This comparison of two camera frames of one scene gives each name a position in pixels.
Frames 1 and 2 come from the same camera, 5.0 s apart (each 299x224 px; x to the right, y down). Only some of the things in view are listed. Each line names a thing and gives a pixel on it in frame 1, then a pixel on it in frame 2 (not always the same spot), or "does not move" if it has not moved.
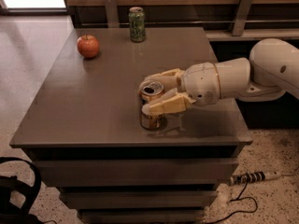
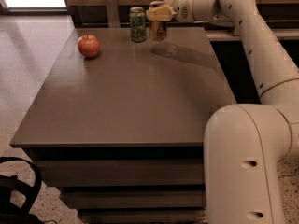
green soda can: x=137 y=25 does not move
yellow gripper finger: x=169 y=78 to x=166 y=3
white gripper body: x=199 y=82 to x=182 y=7
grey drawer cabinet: x=83 y=126 does not move
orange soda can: x=149 y=91 to x=158 y=29
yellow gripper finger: x=172 y=104 to x=161 y=14
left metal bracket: x=111 y=7 does not move
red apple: x=88 y=46 does not move
